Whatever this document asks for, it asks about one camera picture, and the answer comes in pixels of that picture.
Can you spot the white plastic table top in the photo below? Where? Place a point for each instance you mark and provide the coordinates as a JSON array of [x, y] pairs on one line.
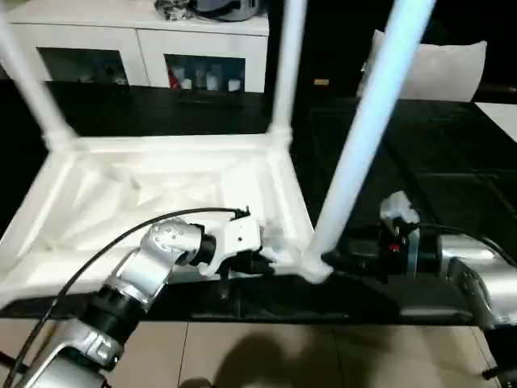
[[121, 169]]

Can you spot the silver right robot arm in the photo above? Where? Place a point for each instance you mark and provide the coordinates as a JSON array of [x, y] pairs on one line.
[[476, 262]]

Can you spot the black left robot foot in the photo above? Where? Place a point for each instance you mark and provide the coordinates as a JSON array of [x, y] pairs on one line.
[[198, 382]]

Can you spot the black metal table leg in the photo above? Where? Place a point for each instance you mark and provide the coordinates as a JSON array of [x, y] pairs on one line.
[[490, 374], [10, 359]]

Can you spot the white flat board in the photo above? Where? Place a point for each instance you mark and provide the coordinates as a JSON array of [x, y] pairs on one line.
[[501, 119]]

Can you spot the white pillow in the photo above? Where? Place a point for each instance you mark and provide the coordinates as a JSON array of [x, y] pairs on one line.
[[444, 68]]

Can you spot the black box with gold label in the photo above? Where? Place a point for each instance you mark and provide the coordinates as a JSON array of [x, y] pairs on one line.
[[331, 48]]

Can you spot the grey round pot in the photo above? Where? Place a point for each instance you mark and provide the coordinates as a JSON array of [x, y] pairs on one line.
[[230, 9]]

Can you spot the white glass-door cabinet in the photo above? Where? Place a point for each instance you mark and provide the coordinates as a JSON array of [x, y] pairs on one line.
[[101, 36]]

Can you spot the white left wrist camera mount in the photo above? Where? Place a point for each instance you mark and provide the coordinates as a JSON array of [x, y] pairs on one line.
[[238, 238]]

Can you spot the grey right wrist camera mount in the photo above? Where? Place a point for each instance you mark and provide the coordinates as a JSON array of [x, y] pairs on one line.
[[398, 206]]

